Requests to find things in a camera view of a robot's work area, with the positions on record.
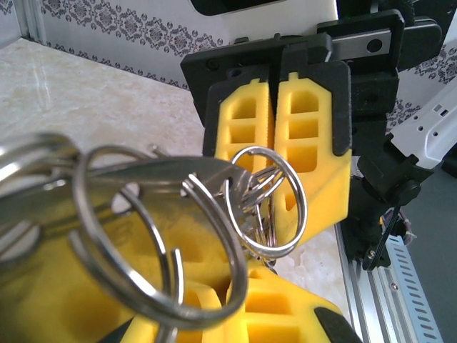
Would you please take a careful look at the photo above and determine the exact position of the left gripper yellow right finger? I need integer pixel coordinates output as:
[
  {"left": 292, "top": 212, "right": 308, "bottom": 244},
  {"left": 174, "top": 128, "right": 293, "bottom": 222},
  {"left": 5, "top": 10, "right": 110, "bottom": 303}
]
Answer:
[{"left": 228, "top": 266, "right": 363, "bottom": 343}]

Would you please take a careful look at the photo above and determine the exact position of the black cable loop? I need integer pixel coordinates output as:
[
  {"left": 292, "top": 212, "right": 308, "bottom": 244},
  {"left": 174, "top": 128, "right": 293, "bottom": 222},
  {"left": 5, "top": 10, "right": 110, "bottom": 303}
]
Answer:
[{"left": 361, "top": 198, "right": 406, "bottom": 272}]

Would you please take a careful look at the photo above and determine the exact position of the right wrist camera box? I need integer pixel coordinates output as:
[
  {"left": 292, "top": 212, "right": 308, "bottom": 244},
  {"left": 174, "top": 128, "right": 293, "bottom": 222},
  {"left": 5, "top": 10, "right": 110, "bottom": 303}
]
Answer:
[{"left": 189, "top": 0, "right": 339, "bottom": 46}]

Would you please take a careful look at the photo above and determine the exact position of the silver disc with key rings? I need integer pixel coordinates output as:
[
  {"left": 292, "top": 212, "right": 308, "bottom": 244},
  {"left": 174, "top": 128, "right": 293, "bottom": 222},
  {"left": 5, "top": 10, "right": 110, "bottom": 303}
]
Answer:
[{"left": 0, "top": 131, "right": 310, "bottom": 343}]

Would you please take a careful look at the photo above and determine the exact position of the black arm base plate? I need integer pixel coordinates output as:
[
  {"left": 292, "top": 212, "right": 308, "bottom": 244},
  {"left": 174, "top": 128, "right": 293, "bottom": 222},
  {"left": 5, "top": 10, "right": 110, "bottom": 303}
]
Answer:
[{"left": 351, "top": 228, "right": 391, "bottom": 273}]

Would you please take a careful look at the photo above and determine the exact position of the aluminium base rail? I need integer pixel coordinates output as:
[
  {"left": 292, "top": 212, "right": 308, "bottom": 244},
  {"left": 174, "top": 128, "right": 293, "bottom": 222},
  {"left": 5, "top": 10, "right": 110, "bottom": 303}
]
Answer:
[{"left": 333, "top": 224, "right": 408, "bottom": 343}]

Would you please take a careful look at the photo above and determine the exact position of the grey metal panel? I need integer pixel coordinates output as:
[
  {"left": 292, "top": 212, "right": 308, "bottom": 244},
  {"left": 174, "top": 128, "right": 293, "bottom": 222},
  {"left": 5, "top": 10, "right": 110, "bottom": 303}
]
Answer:
[{"left": 403, "top": 156, "right": 457, "bottom": 322}]

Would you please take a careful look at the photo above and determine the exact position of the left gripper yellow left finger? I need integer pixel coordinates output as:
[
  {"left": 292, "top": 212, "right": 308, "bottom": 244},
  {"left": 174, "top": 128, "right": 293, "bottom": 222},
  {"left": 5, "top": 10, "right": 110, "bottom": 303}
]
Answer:
[{"left": 102, "top": 280, "right": 230, "bottom": 343}]

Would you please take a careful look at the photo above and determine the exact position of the aluminium frame post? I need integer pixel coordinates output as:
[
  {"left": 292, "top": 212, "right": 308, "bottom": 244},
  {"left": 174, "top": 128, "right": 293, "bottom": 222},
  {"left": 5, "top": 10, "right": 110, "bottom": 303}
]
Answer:
[{"left": 16, "top": 0, "right": 48, "bottom": 44}]

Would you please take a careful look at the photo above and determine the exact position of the silver key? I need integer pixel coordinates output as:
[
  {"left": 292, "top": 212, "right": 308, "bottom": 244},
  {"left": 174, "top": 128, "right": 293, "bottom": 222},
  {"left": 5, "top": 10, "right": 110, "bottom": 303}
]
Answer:
[{"left": 237, "top": 167, "right": 286, "bottom": 267}]

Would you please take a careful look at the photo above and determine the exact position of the grey slotted cable duct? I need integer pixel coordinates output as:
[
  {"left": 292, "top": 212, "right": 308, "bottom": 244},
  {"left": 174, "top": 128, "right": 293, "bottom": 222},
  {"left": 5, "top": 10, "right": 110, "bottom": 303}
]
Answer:
[{"left": 383, "top": 234, "right": 457, "bottom": 343}]

